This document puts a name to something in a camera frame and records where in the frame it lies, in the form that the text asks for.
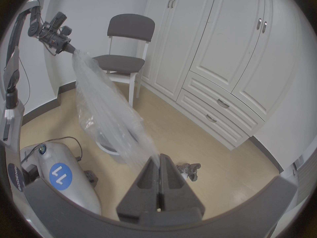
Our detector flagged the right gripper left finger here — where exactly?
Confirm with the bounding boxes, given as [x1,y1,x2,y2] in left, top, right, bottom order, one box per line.
[116,157,161,224]

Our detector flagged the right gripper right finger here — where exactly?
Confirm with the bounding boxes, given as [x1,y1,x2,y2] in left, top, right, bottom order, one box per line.
[160,153,206,218]

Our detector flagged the black plastic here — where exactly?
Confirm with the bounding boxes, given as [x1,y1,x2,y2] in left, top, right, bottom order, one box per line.
[176,162,201,182]

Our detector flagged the clear plastic bag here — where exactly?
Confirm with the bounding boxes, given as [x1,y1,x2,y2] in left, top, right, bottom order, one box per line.
[71,50,160,169]

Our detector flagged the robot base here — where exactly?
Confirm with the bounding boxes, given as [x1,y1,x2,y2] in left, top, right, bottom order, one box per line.
[0,104,102,216]

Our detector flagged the white trash bin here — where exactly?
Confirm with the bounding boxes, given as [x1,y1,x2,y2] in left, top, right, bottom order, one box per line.
[95,130,139,164]

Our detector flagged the grey padded white chair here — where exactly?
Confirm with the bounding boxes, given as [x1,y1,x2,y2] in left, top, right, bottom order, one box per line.
[92,13,156,108]

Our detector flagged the grey curtain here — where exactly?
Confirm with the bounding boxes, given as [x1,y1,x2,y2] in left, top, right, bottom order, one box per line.
[296,161,314,203]

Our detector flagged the white wardrobe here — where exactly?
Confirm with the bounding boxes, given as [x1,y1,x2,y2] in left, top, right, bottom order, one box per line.
[140,0,301,151]

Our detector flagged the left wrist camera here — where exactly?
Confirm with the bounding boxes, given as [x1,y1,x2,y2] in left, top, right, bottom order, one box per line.
[45,12,68,32]

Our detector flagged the black cable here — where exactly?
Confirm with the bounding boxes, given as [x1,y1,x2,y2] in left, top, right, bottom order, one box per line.
[23,137,83,163]

